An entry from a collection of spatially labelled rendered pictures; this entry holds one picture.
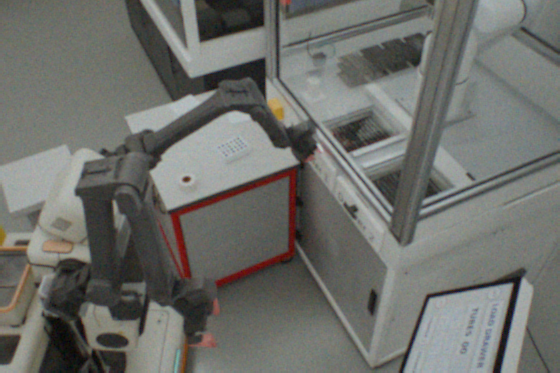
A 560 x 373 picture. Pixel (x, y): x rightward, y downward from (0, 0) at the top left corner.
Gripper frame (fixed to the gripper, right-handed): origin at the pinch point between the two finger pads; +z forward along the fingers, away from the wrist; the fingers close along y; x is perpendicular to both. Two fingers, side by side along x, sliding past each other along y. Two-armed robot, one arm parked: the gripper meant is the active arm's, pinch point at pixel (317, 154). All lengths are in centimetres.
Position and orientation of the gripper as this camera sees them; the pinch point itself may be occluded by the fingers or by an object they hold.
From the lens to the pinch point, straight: 209.9
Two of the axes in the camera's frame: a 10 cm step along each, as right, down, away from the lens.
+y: 6.8, -6.9, -2.7
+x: -4.1, -6.5, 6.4
